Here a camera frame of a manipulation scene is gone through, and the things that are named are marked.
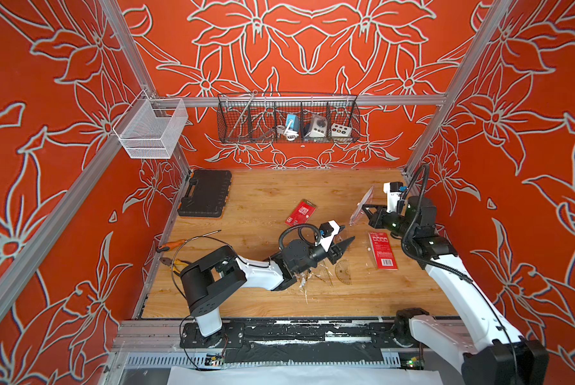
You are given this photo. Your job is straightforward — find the clear protractor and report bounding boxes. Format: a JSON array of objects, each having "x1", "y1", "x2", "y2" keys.
[{"x1": 335, "y1": 260, "x2": 352, "y2": 285}]

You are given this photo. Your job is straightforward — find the blue white box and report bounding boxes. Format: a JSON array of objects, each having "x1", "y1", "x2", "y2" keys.
[{"x1": 285, "y1": 114, "x2": 300, "y2": 133}]

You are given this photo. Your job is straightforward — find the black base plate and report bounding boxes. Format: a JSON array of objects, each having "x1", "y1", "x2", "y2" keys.
[{"x1": 179, "y1": 318, "x2": 425, "y2": 370}]

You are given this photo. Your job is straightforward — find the clear triangle ruler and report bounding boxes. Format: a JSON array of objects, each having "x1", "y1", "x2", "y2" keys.
[{"x1": 312, "y1": 264, "x2": 333, "y2": 287}]

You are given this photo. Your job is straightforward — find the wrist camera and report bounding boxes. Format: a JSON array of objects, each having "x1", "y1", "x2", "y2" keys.
[
  {"x1": 319, "y1": 221, "x2": 341, "y2": 252},
  {"x1": 383, "y1": 181, "x2": 407, "y2": 213}
]

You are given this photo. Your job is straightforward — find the white dotted cube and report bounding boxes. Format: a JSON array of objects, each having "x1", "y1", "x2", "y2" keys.
[{"x1": 331, "y1": 124, "x2": 353, "y2": 141}]

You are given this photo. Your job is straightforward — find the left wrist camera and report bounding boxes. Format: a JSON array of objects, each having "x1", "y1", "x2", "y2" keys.
[{"x1": 319, "y1": 221, "x2": 341, "y2": 252}]

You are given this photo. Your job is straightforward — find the white grey device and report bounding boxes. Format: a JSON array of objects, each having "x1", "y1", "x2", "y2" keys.
[{"x1": 305, "y1": 115, "x2": 329, "y2": 140}]

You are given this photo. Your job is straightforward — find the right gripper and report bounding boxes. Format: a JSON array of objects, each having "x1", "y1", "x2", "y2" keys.
[{"x1": 360, "y1": 204, "x2": 417, "y2": 243}]

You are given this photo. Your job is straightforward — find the black wire basket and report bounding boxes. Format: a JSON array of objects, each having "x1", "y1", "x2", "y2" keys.
[{"x1": 217, "y1": 91, "x2": 361, "y2": 144}]

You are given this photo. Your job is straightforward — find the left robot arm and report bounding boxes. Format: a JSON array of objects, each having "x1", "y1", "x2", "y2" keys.
[{"x1": 177, "y1": 221, "x2": 356, "y2": 337}]

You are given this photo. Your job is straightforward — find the orange handled screwdriver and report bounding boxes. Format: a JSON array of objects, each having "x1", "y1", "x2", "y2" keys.
[{"x1": 155, "y1": 229, "x2": 221, "y2": 253}]

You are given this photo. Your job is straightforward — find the white mesh basket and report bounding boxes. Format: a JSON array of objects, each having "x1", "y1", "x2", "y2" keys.
[{"x1": 113, "y1": 99, "x2": 189, "y2": 160}]

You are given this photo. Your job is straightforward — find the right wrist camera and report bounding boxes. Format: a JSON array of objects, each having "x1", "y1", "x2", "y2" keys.
[{"x1": 383, "y1": 181, "x2": 407, "y2": 213}]

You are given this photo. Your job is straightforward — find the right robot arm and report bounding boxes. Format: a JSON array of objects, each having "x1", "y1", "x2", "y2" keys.
[{"x1": 355, "y1": 164, "x2": 549, "y2": 384}]

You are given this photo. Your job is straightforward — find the black tool case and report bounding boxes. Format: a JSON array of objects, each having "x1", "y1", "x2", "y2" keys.
[{"x1": 177, "y1": 169, "x2": 232, "y2": 218}]

